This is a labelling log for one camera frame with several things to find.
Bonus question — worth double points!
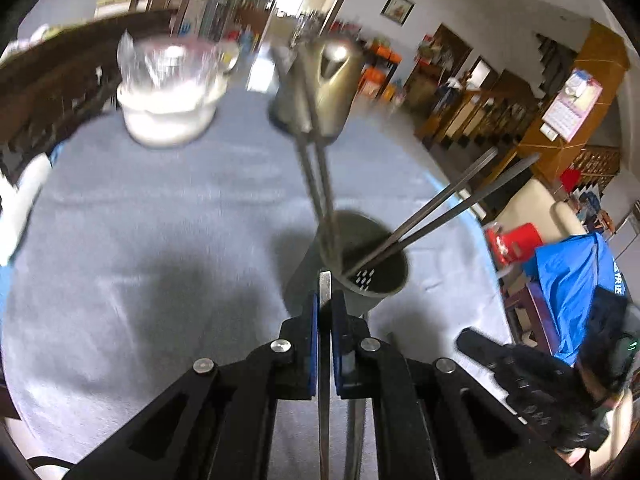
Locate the pink wall calendar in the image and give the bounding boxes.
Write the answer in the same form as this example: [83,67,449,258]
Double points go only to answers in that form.
[541,67,603,143]

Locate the dark wooden sideboard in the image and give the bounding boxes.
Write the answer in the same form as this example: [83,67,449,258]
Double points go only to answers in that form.
[0,7,176,181]

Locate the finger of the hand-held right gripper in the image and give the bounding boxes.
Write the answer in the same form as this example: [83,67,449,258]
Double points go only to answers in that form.
[456,327,506,376]

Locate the flat orange box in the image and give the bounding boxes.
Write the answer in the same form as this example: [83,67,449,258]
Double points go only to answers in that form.
[367,42,401,63]

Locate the cream armchair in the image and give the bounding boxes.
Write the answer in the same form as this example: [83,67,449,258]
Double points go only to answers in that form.
[492,177,588,241]

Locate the red plastic chair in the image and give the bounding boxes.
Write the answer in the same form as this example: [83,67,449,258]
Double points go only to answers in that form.
[482,222,543,268]

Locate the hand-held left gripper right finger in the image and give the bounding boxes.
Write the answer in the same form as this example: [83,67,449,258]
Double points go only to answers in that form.
[331,290,576,480]

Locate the dark purple stool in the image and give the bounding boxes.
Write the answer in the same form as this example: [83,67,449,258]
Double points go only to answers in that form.
[505,280,561,356]

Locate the white bowl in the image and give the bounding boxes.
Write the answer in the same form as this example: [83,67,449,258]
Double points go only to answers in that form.
[116,77,226,148]

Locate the grey tablecloth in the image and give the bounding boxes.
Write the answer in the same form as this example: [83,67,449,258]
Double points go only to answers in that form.
[0,92,516,480]

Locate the slim metal chopstick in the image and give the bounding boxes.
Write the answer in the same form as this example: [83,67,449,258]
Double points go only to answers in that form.
[350,154,542,277]
[345,397,368,480]
[300,50,346,273]
[295,50,331,261]
[345,147,500,275]
[318,270,333,480]

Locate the metal chopstick holder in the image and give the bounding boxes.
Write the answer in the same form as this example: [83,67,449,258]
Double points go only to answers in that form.
[282,210,411,318]

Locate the white power strip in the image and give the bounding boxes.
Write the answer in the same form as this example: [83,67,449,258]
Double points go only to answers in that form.
[0,152,53,266]

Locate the blue jacket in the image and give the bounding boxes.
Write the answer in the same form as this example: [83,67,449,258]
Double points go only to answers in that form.
[532,232,631,366]

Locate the clear plastic bag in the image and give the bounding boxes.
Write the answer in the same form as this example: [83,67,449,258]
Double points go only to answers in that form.
[116,30,241,98]

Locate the gold electric kettle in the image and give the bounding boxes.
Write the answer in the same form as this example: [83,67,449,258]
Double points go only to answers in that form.
[267,35,363,141]

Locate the tall orange box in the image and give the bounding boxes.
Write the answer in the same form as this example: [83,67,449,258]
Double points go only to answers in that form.
[360,67,396,98]

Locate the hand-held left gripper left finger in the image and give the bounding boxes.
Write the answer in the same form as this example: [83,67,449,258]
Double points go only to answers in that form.
[65,290,321,480]

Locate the framed wall picture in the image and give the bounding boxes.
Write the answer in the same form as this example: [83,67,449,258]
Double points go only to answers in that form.
[380,0,416,25]

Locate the wooden stair railing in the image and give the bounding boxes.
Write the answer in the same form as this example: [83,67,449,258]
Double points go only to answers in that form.
[415,87,543,161]

